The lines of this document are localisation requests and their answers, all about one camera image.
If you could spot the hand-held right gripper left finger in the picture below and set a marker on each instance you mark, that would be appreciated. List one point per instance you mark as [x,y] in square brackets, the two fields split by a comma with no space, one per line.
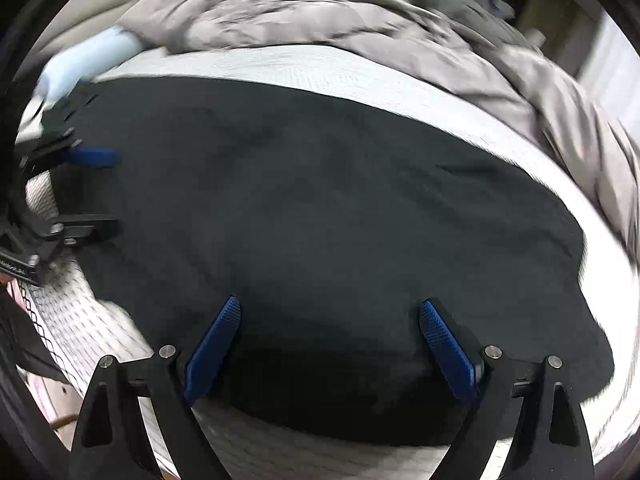
[210,350]

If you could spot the black pants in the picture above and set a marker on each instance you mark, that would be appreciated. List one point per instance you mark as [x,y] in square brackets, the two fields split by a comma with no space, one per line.
[325,210]

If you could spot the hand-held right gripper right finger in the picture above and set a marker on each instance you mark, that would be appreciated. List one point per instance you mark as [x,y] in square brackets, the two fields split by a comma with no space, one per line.
[447,355]

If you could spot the grey duvet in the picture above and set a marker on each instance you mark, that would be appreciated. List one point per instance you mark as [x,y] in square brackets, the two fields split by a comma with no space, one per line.
[350,15]

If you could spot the bed with honeycomb sheet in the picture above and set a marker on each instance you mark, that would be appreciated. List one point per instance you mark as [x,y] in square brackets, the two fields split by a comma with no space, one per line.
[450,100]

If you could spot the light blue pillow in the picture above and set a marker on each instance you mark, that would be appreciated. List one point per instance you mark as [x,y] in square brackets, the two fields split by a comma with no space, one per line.
[85,65]

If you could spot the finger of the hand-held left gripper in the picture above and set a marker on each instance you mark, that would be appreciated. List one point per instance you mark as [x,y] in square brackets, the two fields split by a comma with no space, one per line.
[92,157]
[87,227]

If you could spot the beige padded headboard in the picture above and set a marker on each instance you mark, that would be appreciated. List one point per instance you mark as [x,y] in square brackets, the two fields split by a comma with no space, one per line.
[100,5]

